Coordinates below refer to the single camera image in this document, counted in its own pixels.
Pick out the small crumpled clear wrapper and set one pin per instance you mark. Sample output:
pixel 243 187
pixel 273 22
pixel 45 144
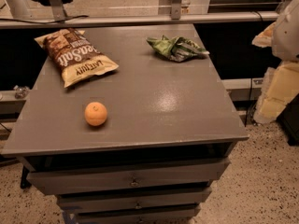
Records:
pixel 21 92

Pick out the grey vertical bracket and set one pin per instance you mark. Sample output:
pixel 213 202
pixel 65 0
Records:
pixel 57 9
pixel 175 9

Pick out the green jalapeno chip bag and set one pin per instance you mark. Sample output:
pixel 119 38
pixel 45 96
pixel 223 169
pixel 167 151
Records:
pixel 177 49

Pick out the grey drawer cabinet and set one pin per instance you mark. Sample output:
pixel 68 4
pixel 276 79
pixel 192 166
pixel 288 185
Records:
pixel 157 111

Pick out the grey drawer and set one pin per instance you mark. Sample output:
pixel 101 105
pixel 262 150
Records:
pixel 134 200
pixel 141 216
pixel 128 177

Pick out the grey vertical bracket right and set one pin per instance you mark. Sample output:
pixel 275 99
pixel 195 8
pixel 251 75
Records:
pixel 175 9

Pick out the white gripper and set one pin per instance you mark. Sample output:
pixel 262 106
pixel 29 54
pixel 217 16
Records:
pixel 288 36

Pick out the grey top drawer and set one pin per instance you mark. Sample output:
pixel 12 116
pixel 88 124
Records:
pixel 128 177

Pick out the grey metal ledge right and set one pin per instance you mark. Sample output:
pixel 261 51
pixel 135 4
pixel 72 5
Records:
pixel 244 89

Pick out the grey metal rail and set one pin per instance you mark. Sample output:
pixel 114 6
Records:
pixel 83 21

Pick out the orange fruit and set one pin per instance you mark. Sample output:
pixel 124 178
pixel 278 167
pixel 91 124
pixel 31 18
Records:
pixel 95 114

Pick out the grey bottom drawer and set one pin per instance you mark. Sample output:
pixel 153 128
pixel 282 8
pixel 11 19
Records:
pixel 141 216

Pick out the grey middle drawer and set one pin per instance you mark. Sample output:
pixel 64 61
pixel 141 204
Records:
pixel 134 200

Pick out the brown sea salt chip bag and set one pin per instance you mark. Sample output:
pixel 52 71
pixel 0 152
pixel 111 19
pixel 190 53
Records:
pixel 77 58

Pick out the white pipe top left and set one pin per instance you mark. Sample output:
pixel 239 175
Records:
pixel 19 9

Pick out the grey vertical bracket left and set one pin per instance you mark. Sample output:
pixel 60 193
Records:
pixel 57 9

